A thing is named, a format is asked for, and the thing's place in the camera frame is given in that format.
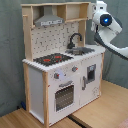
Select grey toy sink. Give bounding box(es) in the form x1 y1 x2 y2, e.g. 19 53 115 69
65 47 95 55

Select black toy faucet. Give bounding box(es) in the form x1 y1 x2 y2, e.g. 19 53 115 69
67 33 82 49

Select wooden toy kitchen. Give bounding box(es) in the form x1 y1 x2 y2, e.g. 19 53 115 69
22 2 105 128

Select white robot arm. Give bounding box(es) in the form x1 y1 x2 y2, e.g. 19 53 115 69
92 0 128 60

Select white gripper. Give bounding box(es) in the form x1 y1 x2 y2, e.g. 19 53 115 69
93 0 109 18

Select grey range hood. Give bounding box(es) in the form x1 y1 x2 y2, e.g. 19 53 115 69
35 6 64 27

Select oven door with window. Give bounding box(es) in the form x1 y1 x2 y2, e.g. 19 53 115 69
55 85 74 111

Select grey cabinet door handle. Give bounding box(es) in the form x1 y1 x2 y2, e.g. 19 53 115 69
82 76 86 90

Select grey fridge door dispenser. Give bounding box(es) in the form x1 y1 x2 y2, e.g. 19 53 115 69
87 65 96 83

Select black toy stovetop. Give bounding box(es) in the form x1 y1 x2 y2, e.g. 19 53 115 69
34 53 71 66

